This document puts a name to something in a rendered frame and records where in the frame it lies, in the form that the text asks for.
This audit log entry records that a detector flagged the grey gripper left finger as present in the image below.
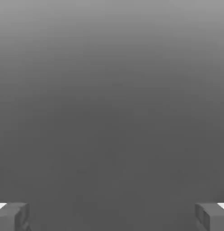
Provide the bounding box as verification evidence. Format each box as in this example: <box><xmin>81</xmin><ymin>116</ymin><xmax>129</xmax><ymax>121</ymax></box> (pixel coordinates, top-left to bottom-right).
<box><xmin>0</xmin><ymin>202</ymin><xmax>31</xmax><ymax>231</ymax></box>

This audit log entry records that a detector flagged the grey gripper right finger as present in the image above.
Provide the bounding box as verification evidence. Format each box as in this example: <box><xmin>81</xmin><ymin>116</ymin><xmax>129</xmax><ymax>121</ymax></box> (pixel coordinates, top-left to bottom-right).
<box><xmin>194</xmin><ymin>202</ymin><xmax>224</xmax><ymax>231</ymax></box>

